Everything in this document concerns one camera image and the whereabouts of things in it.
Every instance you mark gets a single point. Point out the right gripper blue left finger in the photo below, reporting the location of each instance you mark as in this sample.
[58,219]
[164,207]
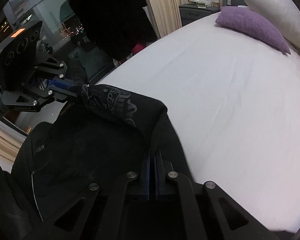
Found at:
[151,178]

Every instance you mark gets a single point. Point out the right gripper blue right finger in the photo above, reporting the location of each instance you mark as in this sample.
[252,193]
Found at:
[165,184]

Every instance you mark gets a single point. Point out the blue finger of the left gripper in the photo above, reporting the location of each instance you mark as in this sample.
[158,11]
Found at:
[61,83]
[61,95]

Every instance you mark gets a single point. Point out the black pants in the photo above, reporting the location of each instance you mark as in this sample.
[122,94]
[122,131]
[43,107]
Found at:
[72,172]

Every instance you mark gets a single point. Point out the dark glass window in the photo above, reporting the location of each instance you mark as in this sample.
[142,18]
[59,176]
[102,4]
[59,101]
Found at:
[61,30]

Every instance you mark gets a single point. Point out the white bed mattress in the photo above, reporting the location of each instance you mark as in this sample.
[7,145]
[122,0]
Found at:
[235,104]

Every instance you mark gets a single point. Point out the beige curtain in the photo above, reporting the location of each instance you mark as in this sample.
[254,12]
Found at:
[166,15]

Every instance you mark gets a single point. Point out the dark nightstand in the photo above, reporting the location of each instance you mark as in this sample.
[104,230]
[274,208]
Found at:
[190,13]

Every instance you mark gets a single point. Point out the purple cushion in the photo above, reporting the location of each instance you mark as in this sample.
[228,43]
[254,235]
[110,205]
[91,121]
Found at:
[252,24]

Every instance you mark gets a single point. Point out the large white pillow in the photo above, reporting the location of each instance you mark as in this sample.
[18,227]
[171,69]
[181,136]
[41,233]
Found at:
[283,14]

